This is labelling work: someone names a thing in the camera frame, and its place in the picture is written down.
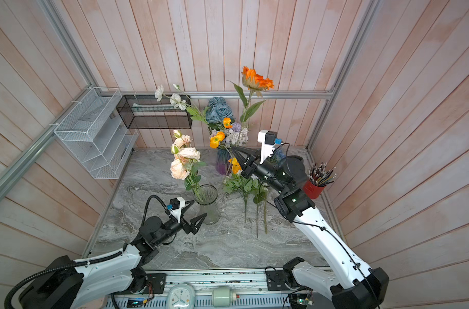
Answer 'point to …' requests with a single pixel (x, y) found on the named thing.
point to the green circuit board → (303, 301)
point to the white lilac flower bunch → (254, 187)
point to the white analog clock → (181, 297)
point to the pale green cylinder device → (223, 297)
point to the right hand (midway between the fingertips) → (230, 149)
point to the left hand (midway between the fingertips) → (200, 209)
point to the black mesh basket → (149, 112)
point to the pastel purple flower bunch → (236, 135)
